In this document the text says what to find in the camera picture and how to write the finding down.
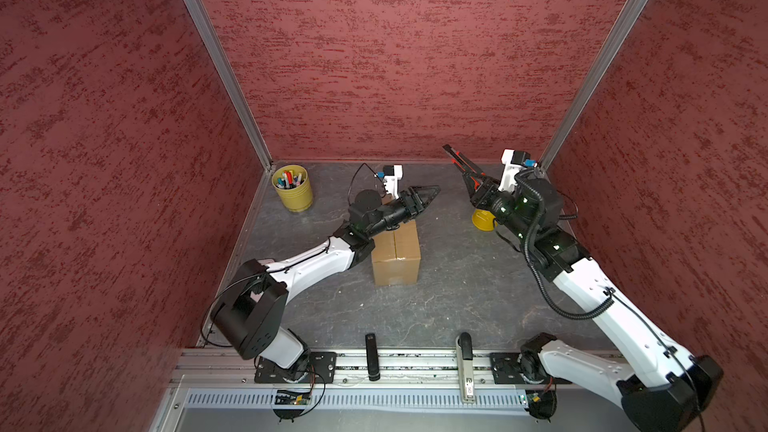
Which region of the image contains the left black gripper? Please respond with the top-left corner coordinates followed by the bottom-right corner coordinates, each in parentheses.
top-left (368, 185), bottom-right (441, 236)

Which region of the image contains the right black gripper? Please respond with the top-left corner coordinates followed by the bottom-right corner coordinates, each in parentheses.
top-left (462, 171), bottom-right (535, 242)

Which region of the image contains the red black utility knife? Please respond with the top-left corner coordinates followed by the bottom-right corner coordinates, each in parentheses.
top-left (443, 144), bottom-right (486, 195)

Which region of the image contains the brown cardboard express box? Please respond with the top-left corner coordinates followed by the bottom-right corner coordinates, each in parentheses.
top-left (371, 220), bottom-right (421, 287)

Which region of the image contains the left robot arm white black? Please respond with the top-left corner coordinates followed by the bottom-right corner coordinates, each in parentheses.
top-left (209, 185), bottom-right (441, 370)

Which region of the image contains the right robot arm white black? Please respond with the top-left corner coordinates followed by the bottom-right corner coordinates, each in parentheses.
top-left (463, 169), bottom-right (723, 431)

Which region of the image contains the yellow pen cup right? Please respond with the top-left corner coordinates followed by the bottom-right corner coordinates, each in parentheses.
top-left (472, 209), bottom-right (495, 232)

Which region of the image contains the yellow pen cup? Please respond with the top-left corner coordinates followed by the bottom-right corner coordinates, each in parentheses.
top-left (271, 164), bottom-right (314, 213)
top-left (472, 209), bottom-right (495, 232)

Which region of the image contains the yellow pen cup left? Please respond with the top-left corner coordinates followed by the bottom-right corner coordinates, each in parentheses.
top-left (271, 164), bottom-right (314, 213)

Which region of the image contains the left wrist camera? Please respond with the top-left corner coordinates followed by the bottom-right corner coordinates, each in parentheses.
top-left (377, 164), bottom-right (403, 199)

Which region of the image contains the grey black clamp handle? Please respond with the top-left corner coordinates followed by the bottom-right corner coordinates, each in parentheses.
top-left (456, 332), bottom-right (476, 404)

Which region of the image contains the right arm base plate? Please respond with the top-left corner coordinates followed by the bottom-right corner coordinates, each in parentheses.
top-left (489, 352), bottom-right (571, 389)

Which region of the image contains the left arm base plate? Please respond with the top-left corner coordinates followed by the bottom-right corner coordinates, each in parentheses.
top-left (254, 351), bottom-right (338, 385)

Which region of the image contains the aluminium frame rail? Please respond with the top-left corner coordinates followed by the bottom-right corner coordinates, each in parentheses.
top-left (170, 348), bottom-right (633, 392)

